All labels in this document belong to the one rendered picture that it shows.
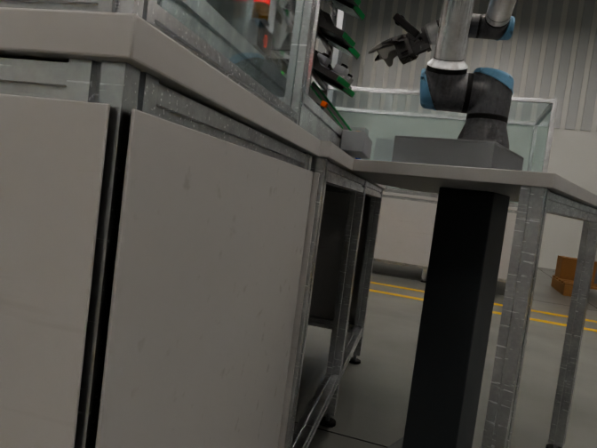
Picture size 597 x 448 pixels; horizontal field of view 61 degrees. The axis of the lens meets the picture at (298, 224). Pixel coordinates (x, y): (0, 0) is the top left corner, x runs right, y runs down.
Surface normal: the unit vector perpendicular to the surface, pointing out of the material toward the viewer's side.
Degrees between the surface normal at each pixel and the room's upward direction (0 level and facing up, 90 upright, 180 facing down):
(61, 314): 90
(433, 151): 90
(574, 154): 90
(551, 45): 90
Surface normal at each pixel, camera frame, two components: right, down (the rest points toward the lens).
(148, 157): 0.96, 0.14
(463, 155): -0.61, -0.03
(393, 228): -0.30, 0.02
